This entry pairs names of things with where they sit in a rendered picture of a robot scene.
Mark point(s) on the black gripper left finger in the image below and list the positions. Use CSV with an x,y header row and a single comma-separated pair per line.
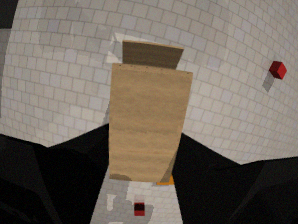
x,y
68,177

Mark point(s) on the small red block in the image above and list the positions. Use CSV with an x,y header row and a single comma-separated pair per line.
x,y
277,69
139,208

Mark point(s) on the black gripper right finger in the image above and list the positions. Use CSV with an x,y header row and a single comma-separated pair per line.
x,y
212,189

